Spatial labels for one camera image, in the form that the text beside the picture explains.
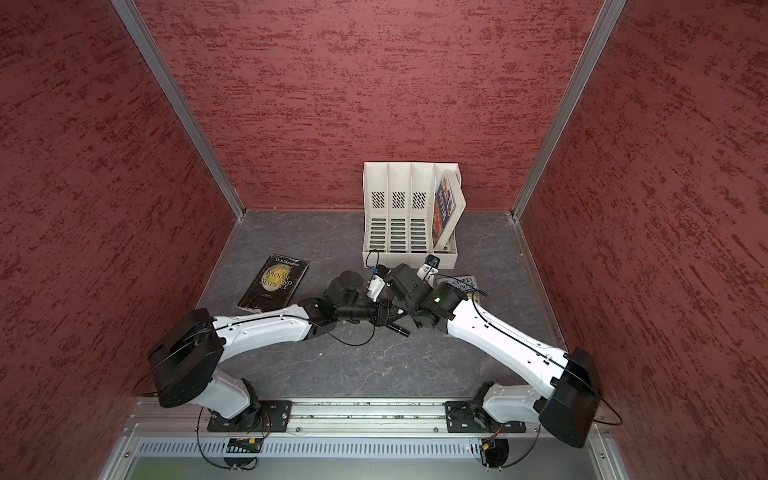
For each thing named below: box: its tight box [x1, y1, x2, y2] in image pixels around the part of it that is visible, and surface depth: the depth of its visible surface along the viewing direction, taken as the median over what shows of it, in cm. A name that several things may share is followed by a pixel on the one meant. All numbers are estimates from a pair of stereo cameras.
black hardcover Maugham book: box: [237, 254, 310, 313], surface depth 99 cm
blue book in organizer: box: [432, 169, 467, 251], surface depth 99 cm
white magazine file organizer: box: [362, 162, 459, 269], surface depth 105 cm
